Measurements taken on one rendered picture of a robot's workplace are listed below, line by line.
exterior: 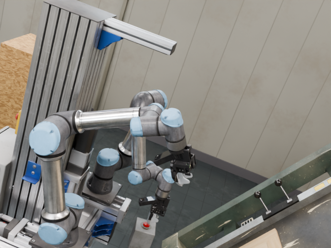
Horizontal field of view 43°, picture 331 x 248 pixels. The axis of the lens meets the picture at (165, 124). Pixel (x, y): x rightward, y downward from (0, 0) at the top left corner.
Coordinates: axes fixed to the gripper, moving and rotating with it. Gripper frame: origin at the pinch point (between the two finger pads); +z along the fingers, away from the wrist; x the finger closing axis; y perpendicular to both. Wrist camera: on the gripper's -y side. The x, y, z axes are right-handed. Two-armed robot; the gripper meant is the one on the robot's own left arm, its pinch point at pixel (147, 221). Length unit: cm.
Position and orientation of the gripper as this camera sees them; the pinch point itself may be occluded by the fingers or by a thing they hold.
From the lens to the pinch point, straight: 248.6
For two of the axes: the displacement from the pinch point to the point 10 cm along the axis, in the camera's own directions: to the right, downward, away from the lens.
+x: 0.4, -4.0, 9.1
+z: -3.1, 8.7, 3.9
